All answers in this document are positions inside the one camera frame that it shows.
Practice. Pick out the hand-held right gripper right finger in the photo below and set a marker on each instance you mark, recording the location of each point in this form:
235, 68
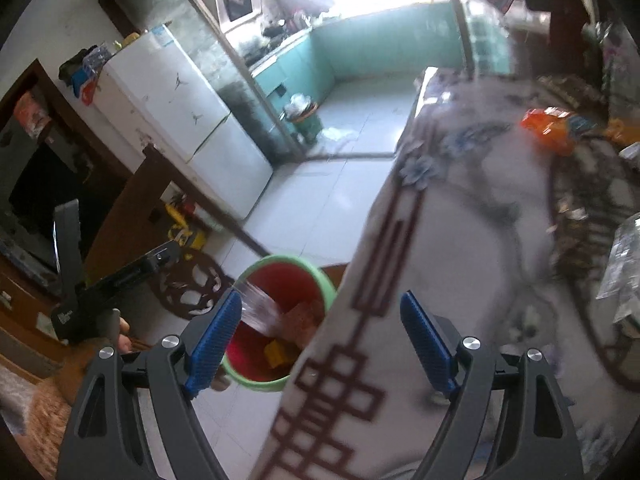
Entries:
427, 345

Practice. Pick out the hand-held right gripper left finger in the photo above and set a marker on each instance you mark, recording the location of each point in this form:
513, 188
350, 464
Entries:
212, 345

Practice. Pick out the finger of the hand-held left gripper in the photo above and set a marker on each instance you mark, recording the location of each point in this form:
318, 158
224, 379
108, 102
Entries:
67, 250
135, 267

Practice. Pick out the printed plastic wrapper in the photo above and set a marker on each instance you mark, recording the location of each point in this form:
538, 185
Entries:
260, 305

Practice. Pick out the yellow drink carton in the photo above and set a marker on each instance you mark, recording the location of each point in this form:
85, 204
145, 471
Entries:
279, 355

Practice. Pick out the green rimmed red waste bin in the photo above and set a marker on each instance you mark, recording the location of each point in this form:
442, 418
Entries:
295, 270

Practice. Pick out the person's left forearm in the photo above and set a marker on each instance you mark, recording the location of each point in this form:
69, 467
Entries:
50, 410

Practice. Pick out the person's left hand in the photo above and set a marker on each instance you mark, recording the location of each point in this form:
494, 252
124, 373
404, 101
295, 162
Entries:
124, 335

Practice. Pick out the yellow toy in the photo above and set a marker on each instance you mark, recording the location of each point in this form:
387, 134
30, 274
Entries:
185, 230

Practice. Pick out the carved wooden chair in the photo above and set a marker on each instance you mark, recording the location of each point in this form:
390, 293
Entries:
150, 195

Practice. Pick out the dark wooden cabinet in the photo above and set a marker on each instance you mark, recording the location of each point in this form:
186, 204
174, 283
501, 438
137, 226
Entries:
35, 170

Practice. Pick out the white refrigerator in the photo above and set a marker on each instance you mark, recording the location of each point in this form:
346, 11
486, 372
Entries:
190, 110

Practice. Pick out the black cloth bundle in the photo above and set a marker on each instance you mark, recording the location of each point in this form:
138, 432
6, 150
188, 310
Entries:
80, 62

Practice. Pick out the dark brown snack packet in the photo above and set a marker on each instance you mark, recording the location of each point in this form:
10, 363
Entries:
567, 215

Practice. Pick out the green kitchen bin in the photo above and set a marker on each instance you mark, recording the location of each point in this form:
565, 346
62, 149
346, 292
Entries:
304, 120

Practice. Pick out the white plastic bag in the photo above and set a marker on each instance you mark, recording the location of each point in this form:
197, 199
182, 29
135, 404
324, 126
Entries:
337, 134

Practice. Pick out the orange snack packet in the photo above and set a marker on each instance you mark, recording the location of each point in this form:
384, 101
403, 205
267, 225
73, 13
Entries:
547, 127

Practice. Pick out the black range hood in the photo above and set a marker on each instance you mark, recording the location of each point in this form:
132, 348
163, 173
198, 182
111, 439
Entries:
239, 1

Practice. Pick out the orange peels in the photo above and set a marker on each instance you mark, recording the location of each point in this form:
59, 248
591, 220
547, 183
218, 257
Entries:
622, 132

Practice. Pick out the teal kitchen cabinets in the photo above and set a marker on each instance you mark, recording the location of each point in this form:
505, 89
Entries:
380, 40

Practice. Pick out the patterned glass partition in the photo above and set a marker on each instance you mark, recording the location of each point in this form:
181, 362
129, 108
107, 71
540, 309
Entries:
480, 25

